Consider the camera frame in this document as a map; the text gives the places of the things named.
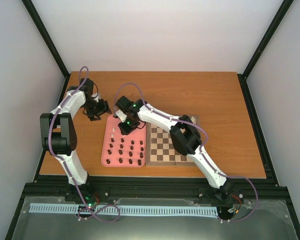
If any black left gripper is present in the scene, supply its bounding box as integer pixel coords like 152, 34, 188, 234
82, 99, 113, 122

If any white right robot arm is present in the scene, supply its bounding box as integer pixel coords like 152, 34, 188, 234
114, 96, 234, 203

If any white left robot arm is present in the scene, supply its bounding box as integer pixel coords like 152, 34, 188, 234
39, 78, 112, 202

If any left controller circuit board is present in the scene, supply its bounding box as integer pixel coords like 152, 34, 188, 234
84, 192, 100, 209

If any controller circuit board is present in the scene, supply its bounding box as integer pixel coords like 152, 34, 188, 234
84, 192, 100, 209
227, 194, 242, 216

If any right controller circuit board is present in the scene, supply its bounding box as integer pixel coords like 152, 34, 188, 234
227, 194, 242, 216

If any pink plastic tray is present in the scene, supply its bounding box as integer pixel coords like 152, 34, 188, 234
100, 115, 147, 168

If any wooden chessboard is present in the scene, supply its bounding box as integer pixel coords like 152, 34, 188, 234
145, 123, 195, 167

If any black aluminium frame rail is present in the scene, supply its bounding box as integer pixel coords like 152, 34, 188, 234
21, 175, 290, 201

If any light blue cable duct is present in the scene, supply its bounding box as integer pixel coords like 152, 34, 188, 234
28, 203, 218, 218

